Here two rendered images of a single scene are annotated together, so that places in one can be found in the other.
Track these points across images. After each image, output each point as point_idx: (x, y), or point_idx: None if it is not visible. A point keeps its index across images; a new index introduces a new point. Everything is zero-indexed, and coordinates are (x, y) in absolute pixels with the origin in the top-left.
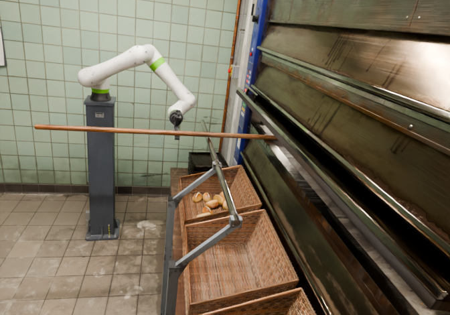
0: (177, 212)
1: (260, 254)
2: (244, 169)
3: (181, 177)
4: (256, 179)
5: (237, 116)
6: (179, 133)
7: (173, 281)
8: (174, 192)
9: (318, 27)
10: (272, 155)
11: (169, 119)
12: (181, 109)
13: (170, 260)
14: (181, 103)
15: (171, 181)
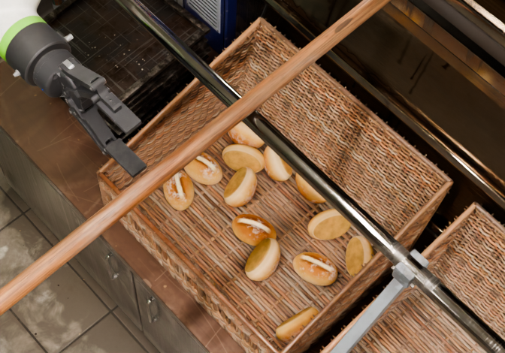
0: (167, 282)
1: (470, 282)
2: (263, 13)
3: (103, 170)
4: (412, 121)
5: None
6: (167, 176)
7: None
8: (87, 203)
9: None
10: (486, 73)
11: (28, 82)
12: (31, 3)
13: None
14: None
15: (34, 158)
